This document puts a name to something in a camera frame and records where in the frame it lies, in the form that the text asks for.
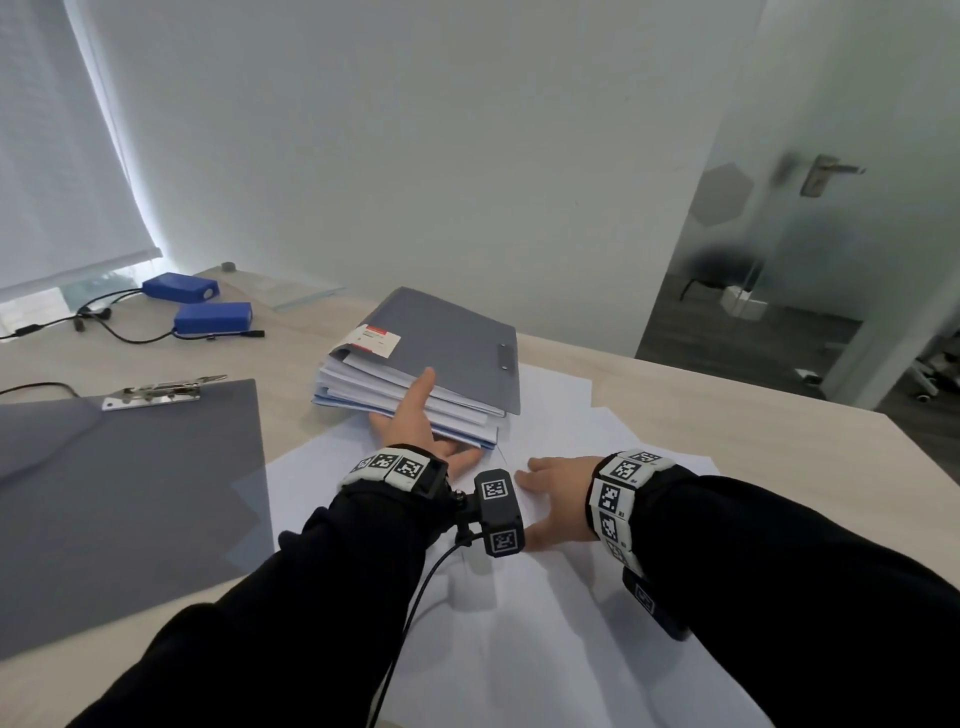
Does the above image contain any person's right hand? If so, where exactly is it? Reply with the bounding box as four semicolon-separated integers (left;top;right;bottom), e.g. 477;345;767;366
513;455;605;553

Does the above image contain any silver door handle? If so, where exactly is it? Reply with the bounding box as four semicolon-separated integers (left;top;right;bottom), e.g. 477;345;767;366
800;155;868;199

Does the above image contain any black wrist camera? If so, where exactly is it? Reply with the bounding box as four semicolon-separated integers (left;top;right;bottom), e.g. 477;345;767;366
620;566;693;643
453;468;526;559

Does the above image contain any white wristband with black markers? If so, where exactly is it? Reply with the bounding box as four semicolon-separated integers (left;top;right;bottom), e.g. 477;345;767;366
338;446;451;500
587;449;676;575

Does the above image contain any dark chair behind glass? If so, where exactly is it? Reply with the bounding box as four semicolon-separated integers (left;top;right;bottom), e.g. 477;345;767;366
678;251;759;301

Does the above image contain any frosted glass door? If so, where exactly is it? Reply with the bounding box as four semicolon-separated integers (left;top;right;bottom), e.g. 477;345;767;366
637;0;960;410

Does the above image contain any pile of white paper sheets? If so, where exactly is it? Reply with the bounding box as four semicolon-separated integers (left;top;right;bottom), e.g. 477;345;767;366
266;363;774;728

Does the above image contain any white box behind glass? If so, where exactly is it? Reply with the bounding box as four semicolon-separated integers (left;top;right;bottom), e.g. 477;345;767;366
721;284;769;322

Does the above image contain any blue folder with dark logo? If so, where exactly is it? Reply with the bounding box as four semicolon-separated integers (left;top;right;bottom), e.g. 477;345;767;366
313;395;496;451

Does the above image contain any white office chair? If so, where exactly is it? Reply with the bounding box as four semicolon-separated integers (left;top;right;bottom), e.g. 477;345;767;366
907;337;960;404

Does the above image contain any white roller blind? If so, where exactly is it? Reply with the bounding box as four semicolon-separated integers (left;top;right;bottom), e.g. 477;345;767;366
0;0;163;301

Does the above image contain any person's right forearm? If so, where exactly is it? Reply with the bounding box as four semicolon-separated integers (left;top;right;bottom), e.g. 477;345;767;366
629;464;960;728

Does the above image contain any gray hexagon sticker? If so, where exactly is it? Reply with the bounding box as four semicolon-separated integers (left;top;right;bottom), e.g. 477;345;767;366
689;162;755;229

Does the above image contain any person's left hand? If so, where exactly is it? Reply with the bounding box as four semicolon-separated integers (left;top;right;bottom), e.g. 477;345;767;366
368;367;483;481

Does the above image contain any person's left forearm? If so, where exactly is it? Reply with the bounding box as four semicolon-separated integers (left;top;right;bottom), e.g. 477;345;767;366
67;479;459;728

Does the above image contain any black camera cable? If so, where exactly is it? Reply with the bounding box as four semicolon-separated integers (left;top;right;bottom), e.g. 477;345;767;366
367;539;466;728

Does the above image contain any blue battery pack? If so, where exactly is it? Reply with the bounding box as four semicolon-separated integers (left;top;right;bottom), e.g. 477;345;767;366
142;272;220;304
173;302;254;337

